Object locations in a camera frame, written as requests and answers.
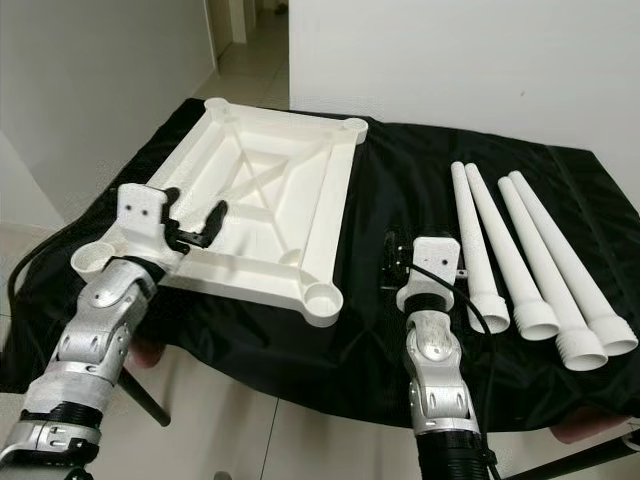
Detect black cloth table cover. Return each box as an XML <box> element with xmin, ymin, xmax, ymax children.
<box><xmin>0</xmin><ymin>97</ymin><xmax>640</xmax><ymax>433</ymax></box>

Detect white plastic table leg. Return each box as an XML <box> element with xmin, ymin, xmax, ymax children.
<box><xmin>498</xmin><ymin>177</ymin><xmax>609</xmax><ymax>373</ymax></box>
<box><xmin>510</xmin><ymin>171</ymin><xmax>639</xmax><ymax>357</ymax></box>
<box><xmin>464</xmin><ymin>164</ymin><xmax>561</xmax><ymax>341</ymax></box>
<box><xmin>450</xmin><ymin>162</ymin><xmax>511</xmax><ymax>335</ymax></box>

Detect white plastic children table top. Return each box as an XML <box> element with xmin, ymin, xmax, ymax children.
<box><xmin>70</xmin><ymin>97</ymin><xmax>371</xmax><ymax>329</ymax></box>

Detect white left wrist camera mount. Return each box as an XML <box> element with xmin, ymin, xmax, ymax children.
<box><xmin>117</xmin><ymin>183</ymin><xmax>173</xmax><ymax>263</ymax></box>

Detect black metal table leg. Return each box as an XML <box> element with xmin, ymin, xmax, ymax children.
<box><xmin>500</xmin><ymin>428</ymin><xmax>640</xmax><ymax>480</ymax></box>
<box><xmin>128</xmin><ymin>372</ymin><xmax>173</xmax><ymax>429</ymax></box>

